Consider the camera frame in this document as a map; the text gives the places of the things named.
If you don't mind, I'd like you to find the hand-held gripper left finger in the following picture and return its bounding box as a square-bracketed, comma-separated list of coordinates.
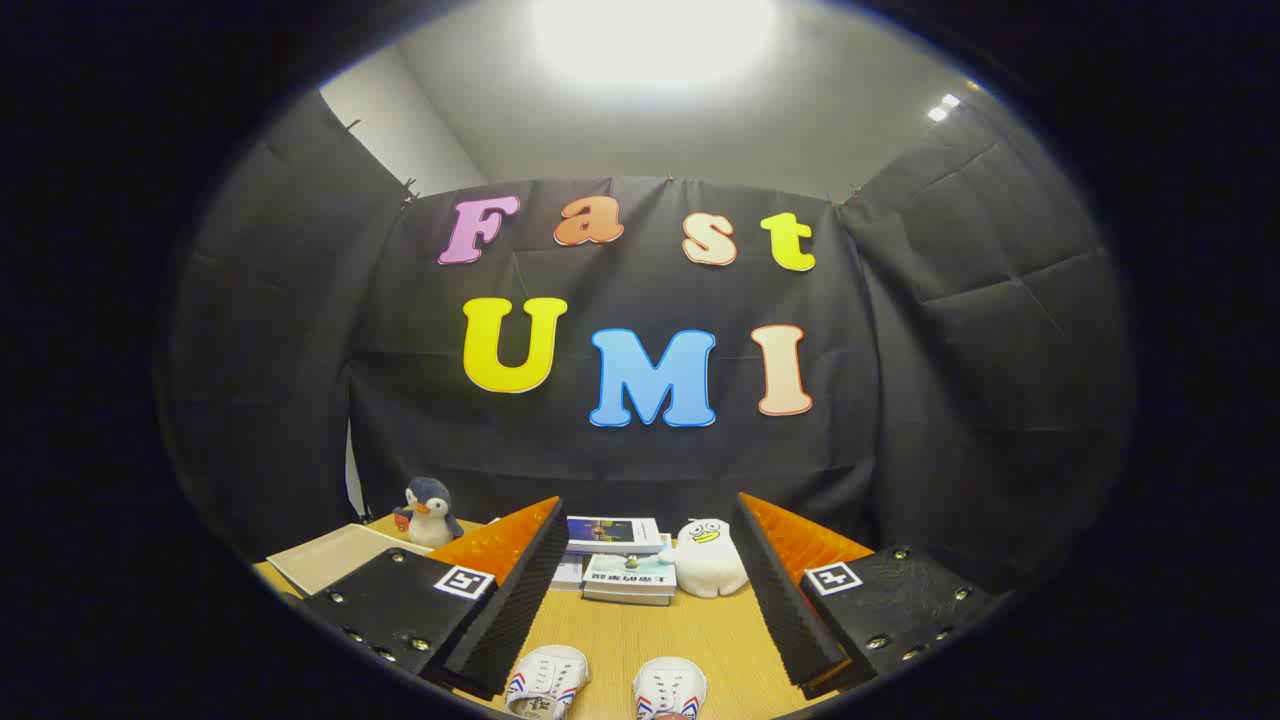
[300, 495, 571, 701]

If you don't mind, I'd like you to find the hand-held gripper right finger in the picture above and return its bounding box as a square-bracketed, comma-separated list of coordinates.
[735, 492, 1001, 701]

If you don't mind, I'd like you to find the white striped canvas shoe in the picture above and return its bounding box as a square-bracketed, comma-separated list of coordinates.
[503, 645, 591, 720]
[633, 656, 709, 720]

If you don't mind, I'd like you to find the beige fabric storage box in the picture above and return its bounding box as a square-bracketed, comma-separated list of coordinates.
[265, 523, 433, 598]

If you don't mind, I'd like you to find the white duck plush toy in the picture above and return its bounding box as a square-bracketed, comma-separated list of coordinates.
[660, 518, 751, 599]

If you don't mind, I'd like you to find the book with blue photo cover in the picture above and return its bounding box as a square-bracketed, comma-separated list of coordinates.
[565, 516, 664, 556]

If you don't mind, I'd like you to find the thick book with teal cover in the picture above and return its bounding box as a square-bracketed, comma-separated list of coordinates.
[582, 550, 679, 607]

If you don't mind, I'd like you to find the penguin plush toy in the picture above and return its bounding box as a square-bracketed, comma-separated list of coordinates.
[393, 477, 464, 549]

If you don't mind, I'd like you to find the ceiling light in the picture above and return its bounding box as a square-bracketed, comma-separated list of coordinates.
[530, 0, 781, 91]

